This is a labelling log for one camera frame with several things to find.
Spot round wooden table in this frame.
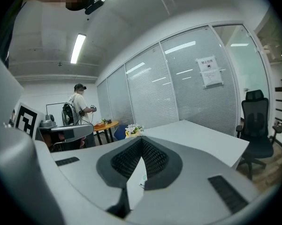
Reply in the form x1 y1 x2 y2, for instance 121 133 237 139
93 120 120 146

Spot long ceiling light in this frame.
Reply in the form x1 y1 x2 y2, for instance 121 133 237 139
70 33 87 64

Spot blue chair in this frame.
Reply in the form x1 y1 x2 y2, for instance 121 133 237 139
114 123 130 142

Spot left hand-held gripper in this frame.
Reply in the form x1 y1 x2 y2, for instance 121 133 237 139
15 102 94 152

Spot large paper notice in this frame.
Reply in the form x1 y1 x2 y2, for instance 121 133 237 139
200 68 223 88

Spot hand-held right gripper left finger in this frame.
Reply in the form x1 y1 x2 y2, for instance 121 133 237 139
35 136 143 225

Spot whiteboard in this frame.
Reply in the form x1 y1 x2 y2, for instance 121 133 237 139
46 102 69 126

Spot small paper notice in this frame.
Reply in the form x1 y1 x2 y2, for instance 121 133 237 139
196 55 219 73

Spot black head-worn camera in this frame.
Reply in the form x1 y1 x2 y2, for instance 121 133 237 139
84 0 106 15

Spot frosted glass partition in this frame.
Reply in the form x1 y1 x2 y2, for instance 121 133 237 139
96 21 272 138

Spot person's black shirt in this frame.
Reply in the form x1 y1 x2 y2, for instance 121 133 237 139
0 0 26 68

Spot black mesh office chair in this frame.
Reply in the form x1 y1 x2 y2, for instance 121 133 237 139
236 90 282 180

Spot bunch of flowers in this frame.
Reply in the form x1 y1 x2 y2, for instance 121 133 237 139
125 123 145 138

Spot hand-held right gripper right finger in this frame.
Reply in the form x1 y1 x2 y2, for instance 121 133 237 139
125 136 261 225

